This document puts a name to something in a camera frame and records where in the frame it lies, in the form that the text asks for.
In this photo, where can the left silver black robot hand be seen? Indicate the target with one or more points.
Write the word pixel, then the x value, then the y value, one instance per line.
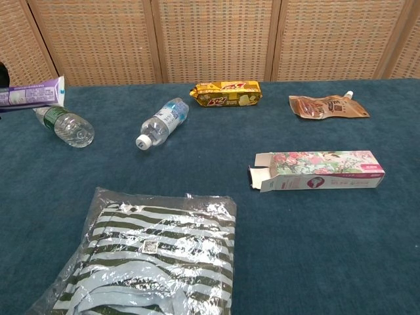
pixel 3 75

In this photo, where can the purple toothpaste tube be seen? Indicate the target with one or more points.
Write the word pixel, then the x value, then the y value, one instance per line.
pixel 33 93

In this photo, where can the floral toothpaste box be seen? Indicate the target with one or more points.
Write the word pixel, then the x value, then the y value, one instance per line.
pixel 321 170

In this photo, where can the clear bottle green cap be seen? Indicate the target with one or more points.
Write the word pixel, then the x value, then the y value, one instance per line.
pixel 72 129

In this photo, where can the clear bottle white cap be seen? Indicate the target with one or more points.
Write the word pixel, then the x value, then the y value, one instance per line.
pixel 164 121

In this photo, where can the striped shirt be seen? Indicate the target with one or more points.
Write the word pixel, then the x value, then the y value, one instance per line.
pixel 154 256

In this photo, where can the bamboo folding screen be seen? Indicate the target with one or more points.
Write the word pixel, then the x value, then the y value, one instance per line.
pixel 213 39

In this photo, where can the yellow biscuit pack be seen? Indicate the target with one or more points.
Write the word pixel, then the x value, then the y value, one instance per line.
pixel 226 94

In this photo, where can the brown spout pouch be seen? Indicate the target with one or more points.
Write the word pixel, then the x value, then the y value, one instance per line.
pixel 325 106

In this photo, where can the blue table cloth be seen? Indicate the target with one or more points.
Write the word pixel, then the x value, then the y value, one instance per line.
pixel 295 246

